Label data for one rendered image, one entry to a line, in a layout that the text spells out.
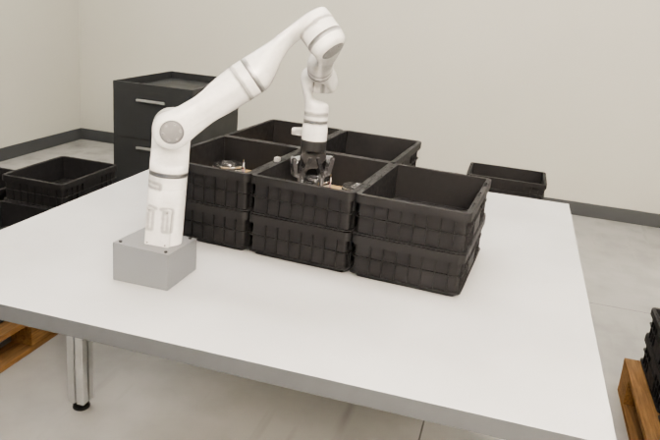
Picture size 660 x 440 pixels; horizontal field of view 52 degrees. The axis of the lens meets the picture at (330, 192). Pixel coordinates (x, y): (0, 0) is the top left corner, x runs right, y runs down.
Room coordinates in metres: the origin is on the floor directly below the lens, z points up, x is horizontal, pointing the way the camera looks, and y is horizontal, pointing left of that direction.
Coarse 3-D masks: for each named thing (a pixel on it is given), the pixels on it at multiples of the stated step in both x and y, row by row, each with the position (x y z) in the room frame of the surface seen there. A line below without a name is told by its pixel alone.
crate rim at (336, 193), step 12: (288, 156) 1.99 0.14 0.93; (348, 156) 2.06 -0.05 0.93; (264, 168) 1.83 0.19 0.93; (384, 168) 1.95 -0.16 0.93; (252, 180) 1.75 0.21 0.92; (264, 180) 1.73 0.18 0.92; (276, 180) 1.72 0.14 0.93; (288, 180) 1.72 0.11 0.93; (312, 192) 1.69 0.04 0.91; (324, 192) 1.68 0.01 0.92; (336, 192) 1.67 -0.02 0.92; (348, 192) 1.66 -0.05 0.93
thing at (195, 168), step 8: (224, 136) 2.21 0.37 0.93; (192, 144) 2.04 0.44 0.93; (200, 144) 2.06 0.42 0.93; (272, 144) 2.15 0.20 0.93; (280, 144) 2.15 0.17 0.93; (192, 168) 1.80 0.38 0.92; (200, 168) 1.80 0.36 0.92; (208, 168) 1.79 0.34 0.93; (216, 168) 1.78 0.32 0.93; (256, 168) 1.82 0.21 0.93; (216, 176) 1.78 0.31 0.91; (224, 176) 1.77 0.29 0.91; (232, 176) 1.76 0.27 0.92; (240, 176) 1.76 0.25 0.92; (248, 176) 1.76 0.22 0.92
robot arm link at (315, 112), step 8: (304, 72) 1.91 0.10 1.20; (304, 80) 1.89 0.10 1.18; (304, 88) 1.89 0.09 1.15; (312, 88) 1.90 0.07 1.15; (304, 96) 1.90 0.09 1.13; (312, 96) 1.93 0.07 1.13; (304, 104) 1.91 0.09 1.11; (312, 104) 1.89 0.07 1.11; (320, 104) 1.90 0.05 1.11; (304, 112) 1.91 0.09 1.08; (312, 112) 1.89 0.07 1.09; (320, 112) 1.89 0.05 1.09; (304, 120) 1.91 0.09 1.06; (312, 120) 1.89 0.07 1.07; (320, 120) 1.89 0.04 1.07
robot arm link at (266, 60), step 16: (304, 16) 1.62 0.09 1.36; (320, 16) 1.62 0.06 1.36; (288, 32) 1.61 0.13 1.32; (304, 32) 1.62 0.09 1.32; (320, 32) 1.60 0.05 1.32; (272, 48) 1.60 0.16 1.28; (288, 48) 1.64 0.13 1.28; (256, 64) 1.58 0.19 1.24; (272, 64) 1.59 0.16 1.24; (256, 80) 1.57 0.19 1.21; (272, 80) 1.61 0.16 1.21
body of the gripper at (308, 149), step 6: (306, 144) 1.89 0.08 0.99; (312, 144) 1.89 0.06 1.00; (318, 144) 1.89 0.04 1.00; (324, 144) 1.91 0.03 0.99; (306, 150) 1.89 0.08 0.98; (312, 150) 1.89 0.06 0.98; (318, 150) 1.89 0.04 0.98; (324, 150) 1.91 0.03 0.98; (306, 156) 1.91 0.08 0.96; (312, 156) 1.91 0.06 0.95; (318, 156) 1.92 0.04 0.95; (324, 156) 1.93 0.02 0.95; (312, 162) 1.92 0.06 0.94
